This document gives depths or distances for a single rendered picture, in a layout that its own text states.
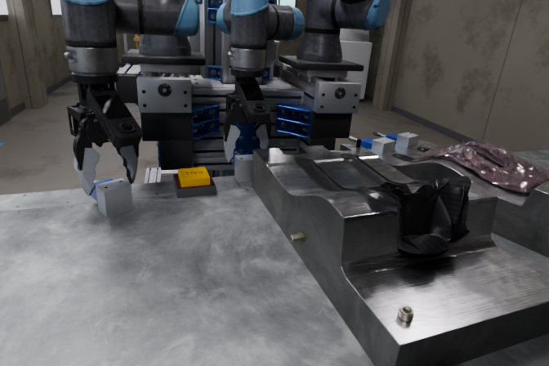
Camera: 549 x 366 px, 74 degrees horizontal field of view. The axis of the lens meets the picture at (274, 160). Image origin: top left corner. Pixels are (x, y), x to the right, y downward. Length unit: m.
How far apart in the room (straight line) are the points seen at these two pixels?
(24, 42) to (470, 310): 4.91
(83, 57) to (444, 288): 0.61
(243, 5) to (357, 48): 5.18
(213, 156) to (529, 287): 0.90
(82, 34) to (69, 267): 0.35
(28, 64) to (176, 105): 4.14
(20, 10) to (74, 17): 4.38
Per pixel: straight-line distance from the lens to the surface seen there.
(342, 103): 1.11
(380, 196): 0.50
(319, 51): 1.20
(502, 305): 0.53
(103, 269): 0.60
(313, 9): 1.22
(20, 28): 5.05
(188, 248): 0.62
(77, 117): 0.70
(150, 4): 0.75
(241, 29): 0.77
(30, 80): 5.10
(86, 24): 0.65
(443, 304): 0.49
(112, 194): 0.71
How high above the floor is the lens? 1.15
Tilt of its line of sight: 21 degrees down
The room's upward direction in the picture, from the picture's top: 4 degrees clockwise
